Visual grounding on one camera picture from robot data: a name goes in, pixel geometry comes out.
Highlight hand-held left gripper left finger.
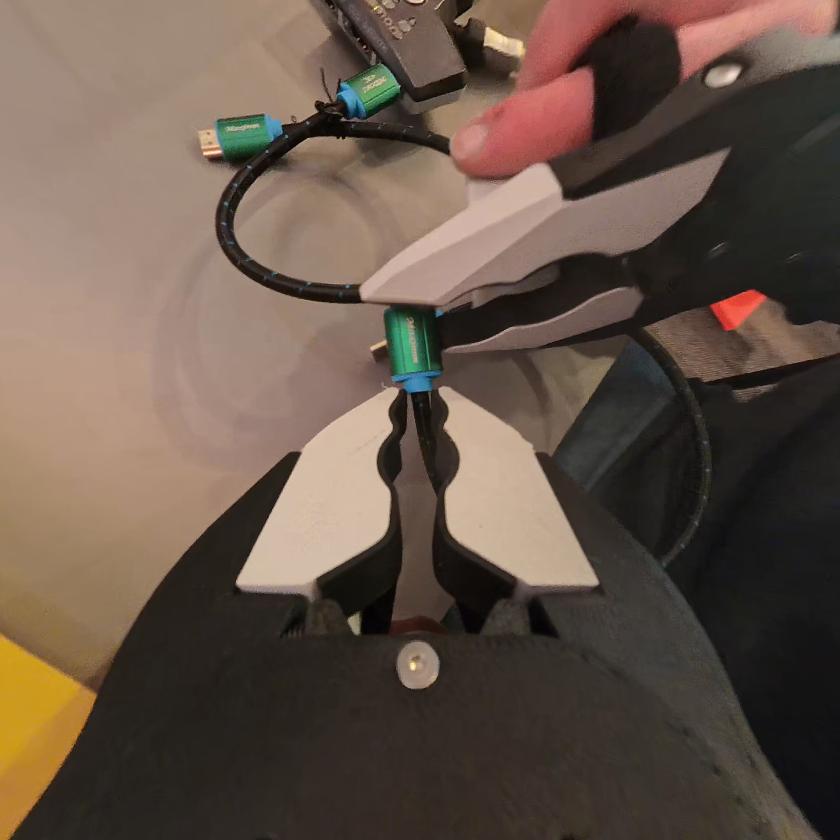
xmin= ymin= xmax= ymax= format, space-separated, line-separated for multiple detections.
xmin=235 ymin=387 xmax=403 ymax=632

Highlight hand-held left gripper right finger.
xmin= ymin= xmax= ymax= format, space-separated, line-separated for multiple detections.
xmin=431 ymin=385 xmax=601 ymax=634

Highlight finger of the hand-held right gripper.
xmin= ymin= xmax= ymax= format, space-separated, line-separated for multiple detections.
xmin=446 ymin=287 xmax=648 ymax=355
xmin=360 ymin=147 xmax=732 ymax=309

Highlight braided HDMI cable green plugs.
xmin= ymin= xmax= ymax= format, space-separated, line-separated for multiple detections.
xmin=197 ymin=63 xmax=455 ymax=306
xmin=367 ymin=306 xmax=714 ymax=567

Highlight black HDMI switch box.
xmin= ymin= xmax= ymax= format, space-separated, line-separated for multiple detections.
xmin=307 ymin=0 xmax=471 ymax=117

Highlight yellow plastic bin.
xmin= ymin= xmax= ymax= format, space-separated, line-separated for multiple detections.
xmin=0 ymin=633 xmax=99 ymax=840

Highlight person's dark hoodie torso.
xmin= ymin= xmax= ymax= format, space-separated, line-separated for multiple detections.
xmin=656 ymin=354 xmax=840 ymax=840

